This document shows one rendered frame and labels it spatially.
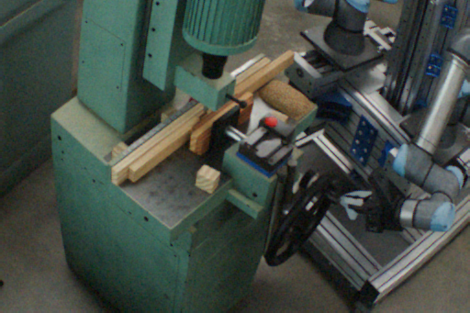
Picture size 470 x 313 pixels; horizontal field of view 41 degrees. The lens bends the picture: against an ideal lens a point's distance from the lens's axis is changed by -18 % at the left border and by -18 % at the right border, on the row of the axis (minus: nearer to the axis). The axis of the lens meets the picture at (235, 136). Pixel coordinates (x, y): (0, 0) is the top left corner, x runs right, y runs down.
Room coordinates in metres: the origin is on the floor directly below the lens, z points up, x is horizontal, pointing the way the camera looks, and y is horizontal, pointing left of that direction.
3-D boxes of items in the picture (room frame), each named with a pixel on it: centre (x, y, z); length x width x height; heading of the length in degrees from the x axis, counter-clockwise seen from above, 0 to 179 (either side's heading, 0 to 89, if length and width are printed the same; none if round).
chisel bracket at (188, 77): (1.38, 0.10, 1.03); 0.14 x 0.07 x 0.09; 60
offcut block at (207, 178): (1.17, 0.04, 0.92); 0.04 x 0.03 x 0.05; 70
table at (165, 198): (1.30, 0.00, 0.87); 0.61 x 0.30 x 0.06; 150
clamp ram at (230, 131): (1.30, 0.00, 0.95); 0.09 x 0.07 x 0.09; 150
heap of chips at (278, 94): (1.52, -0.11, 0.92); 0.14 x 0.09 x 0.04; 60
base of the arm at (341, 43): (1.99, -0.30, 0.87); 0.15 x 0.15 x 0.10
